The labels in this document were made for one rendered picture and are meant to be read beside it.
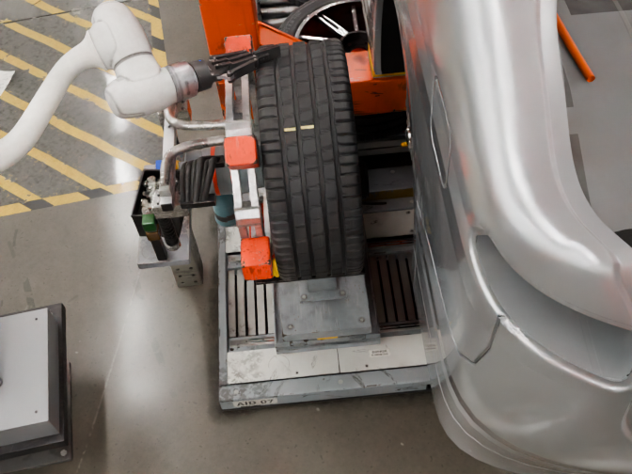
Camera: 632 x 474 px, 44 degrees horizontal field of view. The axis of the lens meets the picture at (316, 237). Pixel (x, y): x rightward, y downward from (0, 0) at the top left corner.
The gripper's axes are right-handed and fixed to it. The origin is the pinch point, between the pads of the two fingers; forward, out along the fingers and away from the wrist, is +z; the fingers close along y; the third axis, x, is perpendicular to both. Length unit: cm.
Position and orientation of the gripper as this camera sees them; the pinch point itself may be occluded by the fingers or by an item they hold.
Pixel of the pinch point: (266, 54)
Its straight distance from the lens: 202.4
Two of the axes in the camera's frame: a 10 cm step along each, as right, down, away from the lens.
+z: 8.8, -3.6, 3.2
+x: -0.8, -7.6, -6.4
